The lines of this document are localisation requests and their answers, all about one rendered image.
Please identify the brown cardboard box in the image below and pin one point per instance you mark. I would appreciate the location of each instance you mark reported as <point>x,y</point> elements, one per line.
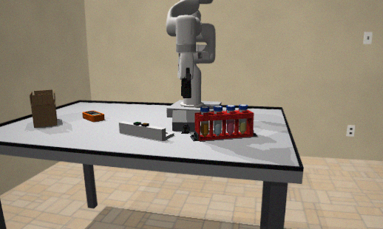
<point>43,108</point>

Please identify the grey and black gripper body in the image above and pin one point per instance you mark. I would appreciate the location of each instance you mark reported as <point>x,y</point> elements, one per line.
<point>185,60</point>

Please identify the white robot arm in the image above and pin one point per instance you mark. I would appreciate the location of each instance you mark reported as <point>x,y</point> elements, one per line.
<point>187,27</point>

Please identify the blue screw cap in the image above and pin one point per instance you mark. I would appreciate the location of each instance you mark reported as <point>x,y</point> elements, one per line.
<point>230,107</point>
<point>243,106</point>
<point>218,108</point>
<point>204,109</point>

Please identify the red tube rack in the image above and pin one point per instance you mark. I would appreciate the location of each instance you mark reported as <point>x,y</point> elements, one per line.
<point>225,116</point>

